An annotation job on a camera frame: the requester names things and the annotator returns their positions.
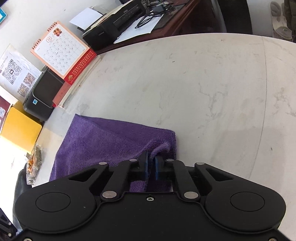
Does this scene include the purple towel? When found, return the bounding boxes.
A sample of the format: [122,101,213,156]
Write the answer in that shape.
[49,114,177,181]

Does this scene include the dark wooden desk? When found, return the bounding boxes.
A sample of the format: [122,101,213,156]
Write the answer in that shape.
[96,0,227,55]

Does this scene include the white paper sheet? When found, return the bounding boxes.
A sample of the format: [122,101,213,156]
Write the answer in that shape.
[113,14,163,44]

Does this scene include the green puffer jacket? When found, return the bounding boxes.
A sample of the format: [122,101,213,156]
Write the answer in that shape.
[284,0,296,43]

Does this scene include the grey slippers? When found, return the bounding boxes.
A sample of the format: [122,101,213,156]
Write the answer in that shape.
[270,1,292,42]

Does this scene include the red notebook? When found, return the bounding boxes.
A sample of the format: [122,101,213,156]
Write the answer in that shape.
[53,55,101,108]

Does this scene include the black printer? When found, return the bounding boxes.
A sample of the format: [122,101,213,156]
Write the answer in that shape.
[23,67,65,121]
[82,1,146,51]

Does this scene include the red desk calendar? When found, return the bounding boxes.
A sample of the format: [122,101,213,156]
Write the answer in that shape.
[30,21,97,85]

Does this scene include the black desk cables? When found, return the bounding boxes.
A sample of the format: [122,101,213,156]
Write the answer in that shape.
[134,0,176,30]

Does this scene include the QR code paper sign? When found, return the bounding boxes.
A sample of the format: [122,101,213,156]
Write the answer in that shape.
[1,44,42,102]

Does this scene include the yellow box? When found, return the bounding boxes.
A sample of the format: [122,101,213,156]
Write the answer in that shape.
[1,107,42,153]

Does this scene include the glass ashtray with peels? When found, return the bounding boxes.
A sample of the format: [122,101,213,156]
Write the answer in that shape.
[26,144,43,185]

